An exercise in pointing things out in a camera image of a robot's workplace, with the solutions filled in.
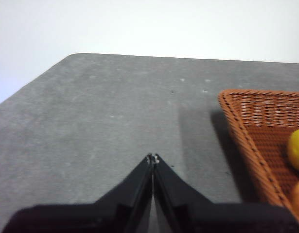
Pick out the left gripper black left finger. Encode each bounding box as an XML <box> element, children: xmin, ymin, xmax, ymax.
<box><xmin>2</xmin><ymin>152</ymin><xmax>154</xmax><ymax>233</ymax></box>

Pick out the yellow lemon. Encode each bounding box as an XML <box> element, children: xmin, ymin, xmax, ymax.
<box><xmin>286</xmin><ymin>128</ymin><xmax>299</xmax><ymax>174</ymax></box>

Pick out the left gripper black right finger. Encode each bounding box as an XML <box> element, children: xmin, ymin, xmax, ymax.
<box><xmin>153</xmin><ymin>152</ymin><xmax>299</xmax><ymax>233</ymax></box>

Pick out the brown woven wicker basket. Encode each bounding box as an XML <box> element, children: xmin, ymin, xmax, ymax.
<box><xmin>217</xmin><ymin>89</ymin><xmax>299</xmax><ymax>225</ymax></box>

